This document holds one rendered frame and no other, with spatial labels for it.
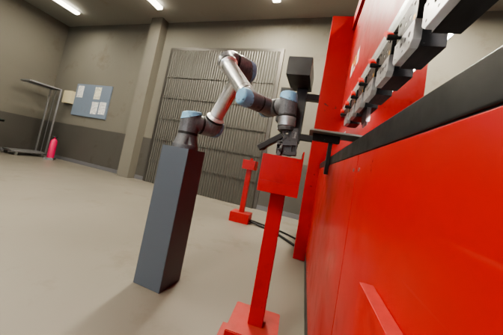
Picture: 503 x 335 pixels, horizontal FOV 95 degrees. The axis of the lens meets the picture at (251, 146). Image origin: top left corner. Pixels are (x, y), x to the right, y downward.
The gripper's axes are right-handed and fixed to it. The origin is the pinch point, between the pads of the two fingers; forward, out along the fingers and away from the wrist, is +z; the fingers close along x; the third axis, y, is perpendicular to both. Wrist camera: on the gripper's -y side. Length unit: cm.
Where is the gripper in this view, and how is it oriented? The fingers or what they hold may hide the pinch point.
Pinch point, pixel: (276, 174)
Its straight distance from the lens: 96.6
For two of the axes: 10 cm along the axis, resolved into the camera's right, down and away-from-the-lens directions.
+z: -1.0, 9.9, -0.9
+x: 1.9, 1.1, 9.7
